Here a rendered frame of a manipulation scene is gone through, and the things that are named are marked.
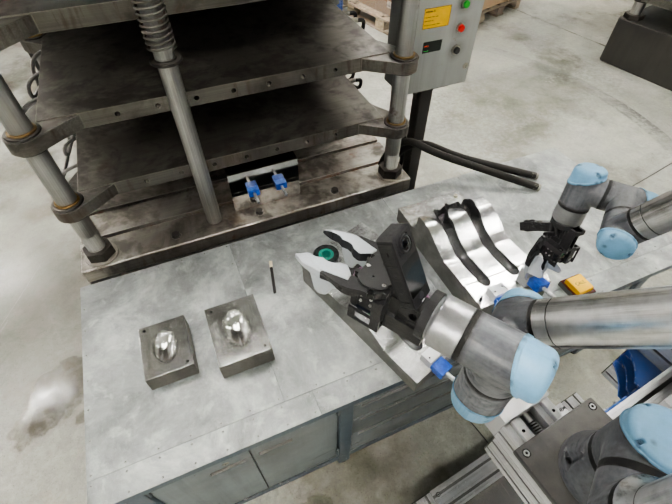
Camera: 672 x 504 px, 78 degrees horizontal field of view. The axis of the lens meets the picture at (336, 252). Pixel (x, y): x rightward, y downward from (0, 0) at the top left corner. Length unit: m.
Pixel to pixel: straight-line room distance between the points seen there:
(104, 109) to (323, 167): 0.88
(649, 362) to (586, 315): 0.77
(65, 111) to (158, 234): 0.51
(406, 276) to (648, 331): 0.29
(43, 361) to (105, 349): 1.17
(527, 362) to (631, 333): 0.14
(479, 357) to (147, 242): 1.35
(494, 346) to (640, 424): 0.34
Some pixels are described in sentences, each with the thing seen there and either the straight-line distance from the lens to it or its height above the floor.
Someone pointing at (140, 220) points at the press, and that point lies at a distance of 1.78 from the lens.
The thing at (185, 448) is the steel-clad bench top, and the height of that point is 0.80.
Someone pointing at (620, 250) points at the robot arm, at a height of 1.25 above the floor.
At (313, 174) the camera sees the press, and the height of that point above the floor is 0.79.
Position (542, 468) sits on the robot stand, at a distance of 0.99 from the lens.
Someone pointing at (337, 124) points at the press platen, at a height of 1.04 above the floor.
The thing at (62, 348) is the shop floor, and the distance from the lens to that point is 2.58.
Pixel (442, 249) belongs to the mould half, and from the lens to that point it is 1.41.
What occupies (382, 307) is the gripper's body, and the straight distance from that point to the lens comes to 0.57.
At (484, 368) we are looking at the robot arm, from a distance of 0.56.
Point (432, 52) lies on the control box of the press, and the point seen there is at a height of 1.23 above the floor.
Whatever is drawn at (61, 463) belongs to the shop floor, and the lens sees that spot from 2.30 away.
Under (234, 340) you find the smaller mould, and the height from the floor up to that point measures 0.85.
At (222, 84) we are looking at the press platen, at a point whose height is 1.29.
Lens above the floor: 1.92
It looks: 49 degrees down
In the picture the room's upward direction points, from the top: straight up
